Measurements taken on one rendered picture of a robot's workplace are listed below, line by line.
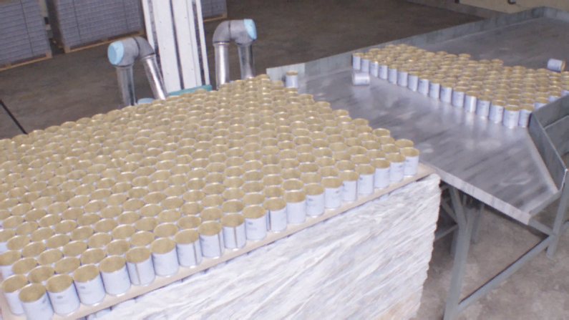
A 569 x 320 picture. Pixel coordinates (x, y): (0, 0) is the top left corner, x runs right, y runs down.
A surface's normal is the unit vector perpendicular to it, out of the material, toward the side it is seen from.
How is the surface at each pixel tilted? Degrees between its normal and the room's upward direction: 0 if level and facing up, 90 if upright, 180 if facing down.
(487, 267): 0
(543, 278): 0
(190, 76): 90
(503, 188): 0
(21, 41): 91
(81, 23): 89
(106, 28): 91
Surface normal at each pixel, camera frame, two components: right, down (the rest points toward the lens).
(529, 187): -0.06, -0.88
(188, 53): 0.39, 0.42
